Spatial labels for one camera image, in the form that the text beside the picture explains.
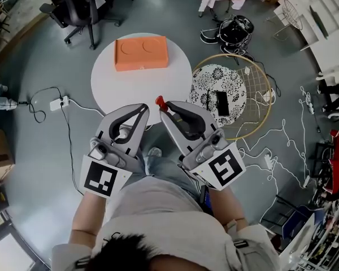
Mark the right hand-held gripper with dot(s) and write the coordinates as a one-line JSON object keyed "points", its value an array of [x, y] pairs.
{"points": [[224, 166]]}

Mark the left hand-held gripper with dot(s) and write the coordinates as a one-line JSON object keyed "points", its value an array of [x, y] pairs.
{"points": [[99, 176]]}

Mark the small red cylinder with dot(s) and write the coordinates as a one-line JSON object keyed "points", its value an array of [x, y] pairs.
{"points": [[160, 100]]}

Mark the person's right forearm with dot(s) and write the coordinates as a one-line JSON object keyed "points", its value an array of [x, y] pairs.
{"points": [[228, 205]]}

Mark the person's left forearm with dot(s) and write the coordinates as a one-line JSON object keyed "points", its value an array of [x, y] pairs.
{"points": [[87, 213]]}

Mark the person's left shoe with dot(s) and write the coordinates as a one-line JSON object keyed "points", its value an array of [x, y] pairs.
{"points": [[123, 133]]}

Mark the person's right shoe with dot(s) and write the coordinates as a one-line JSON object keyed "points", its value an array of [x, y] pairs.
{"points": [[154, 152]]}

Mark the black phone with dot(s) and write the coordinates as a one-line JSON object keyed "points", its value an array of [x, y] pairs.
{"points": [[223, 103]]}

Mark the white round table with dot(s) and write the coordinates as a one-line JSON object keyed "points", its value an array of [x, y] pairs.
{"points": [[124, 89]]}

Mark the person's grey jeans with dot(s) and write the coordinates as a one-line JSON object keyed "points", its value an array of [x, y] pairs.
{"points": [[164, 168]]}

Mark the black white floral cushion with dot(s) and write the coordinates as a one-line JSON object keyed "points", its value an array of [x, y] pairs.
{"points": [[203, 78]]}

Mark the white square power strip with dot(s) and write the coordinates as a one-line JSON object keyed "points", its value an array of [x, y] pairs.
{"points": [[58, 104]]}

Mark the black waist device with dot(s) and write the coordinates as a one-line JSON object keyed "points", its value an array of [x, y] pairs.
{"points": [[205, 199]]}

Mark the orange box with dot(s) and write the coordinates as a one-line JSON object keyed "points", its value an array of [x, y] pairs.
{"points": [[141, 55]]}

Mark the long white power strip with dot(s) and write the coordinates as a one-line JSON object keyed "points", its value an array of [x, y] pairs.
{"points": [[269, 161]]}

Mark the person's grey shirt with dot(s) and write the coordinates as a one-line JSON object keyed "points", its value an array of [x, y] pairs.
{"points": [[158, 216]]}

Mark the brown cardboard box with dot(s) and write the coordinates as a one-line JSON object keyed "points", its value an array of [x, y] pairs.
{"points": [[0, 157]]}

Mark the black office chair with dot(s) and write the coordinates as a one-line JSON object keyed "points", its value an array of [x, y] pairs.
{"points": [[79, 4]]}

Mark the blue chair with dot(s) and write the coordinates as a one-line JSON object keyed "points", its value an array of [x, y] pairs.
{"points": [[302, 222]]}

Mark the dark long tool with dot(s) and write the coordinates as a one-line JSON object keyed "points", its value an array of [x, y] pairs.
{"points": [[319, 21]]}

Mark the white shelf unit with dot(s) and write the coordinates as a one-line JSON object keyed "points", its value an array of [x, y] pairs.
{"points": [[336, 7]]}

